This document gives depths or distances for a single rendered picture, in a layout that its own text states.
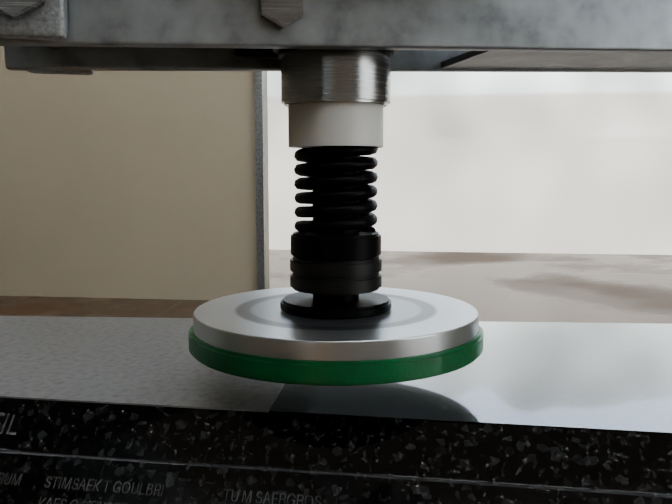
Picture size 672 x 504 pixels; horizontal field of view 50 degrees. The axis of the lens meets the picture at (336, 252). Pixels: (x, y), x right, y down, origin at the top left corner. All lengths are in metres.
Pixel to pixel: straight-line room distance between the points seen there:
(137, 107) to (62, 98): 0.61
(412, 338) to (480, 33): 0.21
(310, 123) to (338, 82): 0.03
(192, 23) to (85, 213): 5.61
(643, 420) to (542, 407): 0.06
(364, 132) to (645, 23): 0.21
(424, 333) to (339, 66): 0.19
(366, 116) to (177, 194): 5.27
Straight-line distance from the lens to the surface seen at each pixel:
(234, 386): 0.55
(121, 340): 0.72
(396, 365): 0.45
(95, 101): 6.02
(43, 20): 0.45
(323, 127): 0.50
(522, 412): 0.51
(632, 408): 0.54
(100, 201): 6.00
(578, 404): 0.54
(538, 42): 0.53
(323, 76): 0.50
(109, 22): 0.47
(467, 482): 0.47
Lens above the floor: 1.03
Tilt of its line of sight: 7 degrees down
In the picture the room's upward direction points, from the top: straight up
